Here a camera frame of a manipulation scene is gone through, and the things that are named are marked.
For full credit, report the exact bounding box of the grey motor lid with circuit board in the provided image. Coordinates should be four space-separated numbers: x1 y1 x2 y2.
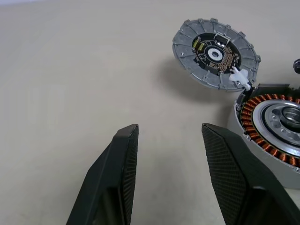
172 17 262 91

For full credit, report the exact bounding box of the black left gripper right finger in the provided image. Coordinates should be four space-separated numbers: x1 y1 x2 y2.
202 123 300 225

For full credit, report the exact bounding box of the silver motor housing with copper windings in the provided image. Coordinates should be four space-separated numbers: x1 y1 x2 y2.
226 83 300 189

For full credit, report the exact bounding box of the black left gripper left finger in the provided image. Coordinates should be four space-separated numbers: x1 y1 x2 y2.
66 124 139 225

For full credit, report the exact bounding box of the white cable connector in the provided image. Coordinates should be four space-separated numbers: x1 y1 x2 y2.
229 67 252 91

